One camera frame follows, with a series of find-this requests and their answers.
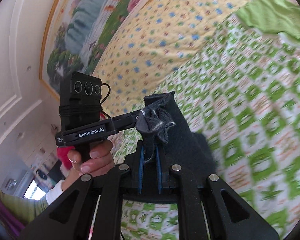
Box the dark navy pants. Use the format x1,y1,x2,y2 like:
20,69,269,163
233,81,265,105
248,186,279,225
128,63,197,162
135,90,218,204

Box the left forearm green sleeve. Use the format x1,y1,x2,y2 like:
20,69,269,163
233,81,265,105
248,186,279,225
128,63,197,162
0,180,64,239

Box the person's left hand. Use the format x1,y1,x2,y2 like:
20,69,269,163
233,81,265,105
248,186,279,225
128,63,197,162
62,140,115,192

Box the red cushion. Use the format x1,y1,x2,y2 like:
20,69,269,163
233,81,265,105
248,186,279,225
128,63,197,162
57,146,75,170

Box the yellow cartoon animal quilt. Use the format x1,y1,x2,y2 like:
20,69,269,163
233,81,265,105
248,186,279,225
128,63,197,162
94,0,250,116

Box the framed landscape painting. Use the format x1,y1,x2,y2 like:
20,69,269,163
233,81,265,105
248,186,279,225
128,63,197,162
39,0,151,98

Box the green white frog bedsheet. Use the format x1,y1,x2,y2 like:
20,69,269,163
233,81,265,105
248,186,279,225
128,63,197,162
110,12,300,240

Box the plain green cloth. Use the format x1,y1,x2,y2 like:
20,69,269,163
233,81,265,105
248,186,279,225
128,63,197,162
236,0,300,43

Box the black camera box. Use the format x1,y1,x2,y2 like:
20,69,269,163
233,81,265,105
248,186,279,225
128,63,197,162
59,72,102,132

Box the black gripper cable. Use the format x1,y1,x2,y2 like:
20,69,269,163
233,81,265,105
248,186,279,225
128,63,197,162
98,82,112,120

